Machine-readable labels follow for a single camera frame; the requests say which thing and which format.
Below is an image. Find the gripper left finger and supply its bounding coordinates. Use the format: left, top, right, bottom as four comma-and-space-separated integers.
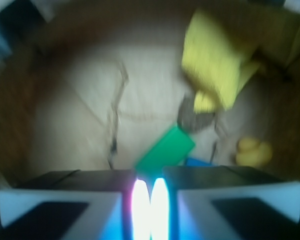
0, 170, 136, 240

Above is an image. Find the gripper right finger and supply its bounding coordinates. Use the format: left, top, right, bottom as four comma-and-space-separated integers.
162, 166, 300, 240

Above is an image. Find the blue rectangular block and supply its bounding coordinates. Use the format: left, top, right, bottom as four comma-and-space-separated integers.
183, 157, 216, 167

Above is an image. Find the green rectangular block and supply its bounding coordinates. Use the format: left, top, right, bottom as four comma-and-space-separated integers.
134, 125, 196, 178

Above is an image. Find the yellow rubber duck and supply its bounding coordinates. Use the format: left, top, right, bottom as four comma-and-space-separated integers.
235, 137, 273, 168

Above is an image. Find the brown rock-like lump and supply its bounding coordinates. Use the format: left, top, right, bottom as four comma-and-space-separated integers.
177, 95, 215, 134

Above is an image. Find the brown paper bag tray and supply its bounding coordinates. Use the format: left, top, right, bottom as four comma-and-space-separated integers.
0, 0, 300, 189

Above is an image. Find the yellow microfiber cloth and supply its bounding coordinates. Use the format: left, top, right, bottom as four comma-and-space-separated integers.
181, 9, 261, 114

